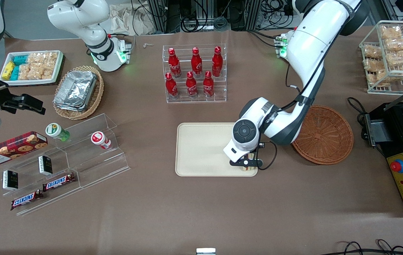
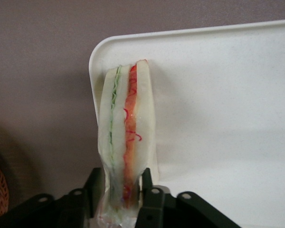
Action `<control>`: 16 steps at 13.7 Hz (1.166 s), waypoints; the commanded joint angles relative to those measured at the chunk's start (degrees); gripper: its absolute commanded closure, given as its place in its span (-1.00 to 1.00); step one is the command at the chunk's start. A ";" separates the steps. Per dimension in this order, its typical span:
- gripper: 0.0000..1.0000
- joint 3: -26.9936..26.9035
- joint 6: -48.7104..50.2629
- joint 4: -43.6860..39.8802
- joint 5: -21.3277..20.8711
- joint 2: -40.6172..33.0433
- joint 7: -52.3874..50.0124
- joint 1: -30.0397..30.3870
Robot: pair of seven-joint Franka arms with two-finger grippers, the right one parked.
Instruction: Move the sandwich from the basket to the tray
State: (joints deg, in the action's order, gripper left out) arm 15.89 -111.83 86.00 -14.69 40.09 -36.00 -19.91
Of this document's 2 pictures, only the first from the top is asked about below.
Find crumpled beige cloth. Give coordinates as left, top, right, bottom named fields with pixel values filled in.
left=109, top=4, right=157, bottom=36

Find red tartan cookie box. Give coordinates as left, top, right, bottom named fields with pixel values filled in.
left=0, top=131, right=49, bottom=168

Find black looped table cable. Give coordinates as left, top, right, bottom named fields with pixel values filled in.
left=347, top=97, right=369, bottom=124

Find clear acrylic bottle rack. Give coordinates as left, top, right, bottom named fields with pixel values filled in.
left=162, top=44, right=227, bottom=104

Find stacked aluminium foil trays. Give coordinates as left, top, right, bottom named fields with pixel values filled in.
left=53, top=70, right=97, bottom=112

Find small black white box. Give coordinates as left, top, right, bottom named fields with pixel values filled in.
left=2, top=170, right=19, bottom=191
left=38, top=155, right=53, bottom=176

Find aluminium frame rack with cables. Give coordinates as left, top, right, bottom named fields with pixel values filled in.
left=131, top=0, right=296, bottom=34

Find red capped small bottle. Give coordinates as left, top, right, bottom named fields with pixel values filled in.
left=91, top=131, right=112, bottom=150

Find clear acrylic step shelf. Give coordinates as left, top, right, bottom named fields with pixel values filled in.
left=0, top=113, right=131, bottom=216

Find black floor cable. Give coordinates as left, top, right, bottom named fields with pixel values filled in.
left=324, top=239, right=403, bottom=255

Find round brown wicker basket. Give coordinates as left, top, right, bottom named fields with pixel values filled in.
left=291, top=105, right=354, bottom=165

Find white rectangular snack tray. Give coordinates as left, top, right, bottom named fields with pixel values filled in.
left=0, top=50, right=64, bottom=86

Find clear bag rice crackers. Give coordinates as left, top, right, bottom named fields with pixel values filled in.
left=44, top=52, right=59, bottom=68
left=32, top=64, right=56, bottom=80
left=28, top=52, right=45, bottom=66
left=18, top=64, right=34, bottom=80

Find bagged fried snack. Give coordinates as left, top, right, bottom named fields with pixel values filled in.
left=380, top=25, right=403, bottom=39
left=386, top=50, right=403, bottom=67
left=368, top=69, right=398, bottom=87
left=384, top=37, right=403, bottom=52
left=363, top=45, right=382, bottom=59
left=363, top=58, right=386, bottom=71

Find red cola bottle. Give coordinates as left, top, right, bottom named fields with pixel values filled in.
left=212, top=46, right=223, bottom=77
left=191, top=47, right=203, bottom=78
left=165, top=72, right=179, bottom=100
left=203, top=71, right=215, bottom=98
left=168, top=48, right=181, bottom=78
left=186, top=72, right=198, bottom=98

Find yellow snack packet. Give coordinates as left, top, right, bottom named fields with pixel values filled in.
left=1, top=61, right=15, bottom=80

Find beige plastic tray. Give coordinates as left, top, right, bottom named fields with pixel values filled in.
left=175, top=123, right=258, bottom=177

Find Snickers chocolate bar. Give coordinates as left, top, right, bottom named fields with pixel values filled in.
left=10, top=189, right=44, bottom=211
left=42, top=173, right=76, bottom=192

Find black machine housing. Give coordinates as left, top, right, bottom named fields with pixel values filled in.
left=361, top=83, right=403, bottom=167

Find green capped small bottle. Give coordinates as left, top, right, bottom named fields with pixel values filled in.
left=45, top=123, right=70, bottom=142

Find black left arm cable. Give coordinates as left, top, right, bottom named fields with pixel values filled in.
left=257, top=46, right=327, bottom=171

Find white wire basket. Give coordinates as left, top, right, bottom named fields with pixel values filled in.
left=359, top=20, right=403, bottom=95

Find oval light wicker basket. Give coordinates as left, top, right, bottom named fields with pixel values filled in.
left=53, top=65, right=104, bottom=120

